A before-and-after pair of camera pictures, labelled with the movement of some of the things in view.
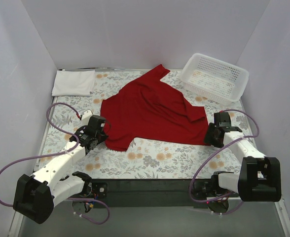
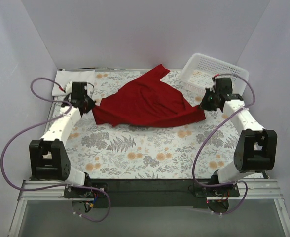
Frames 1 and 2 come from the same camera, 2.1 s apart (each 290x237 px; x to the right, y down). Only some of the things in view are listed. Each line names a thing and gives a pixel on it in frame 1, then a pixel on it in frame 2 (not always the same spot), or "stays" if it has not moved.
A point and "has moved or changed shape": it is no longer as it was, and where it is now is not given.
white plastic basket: (214, 79) stays
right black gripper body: (209, 136) to (207, 102)
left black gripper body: (101, 137) to (86, 105)
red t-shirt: (149, 108) has moved or changed shape
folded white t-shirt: (74, 83) stays
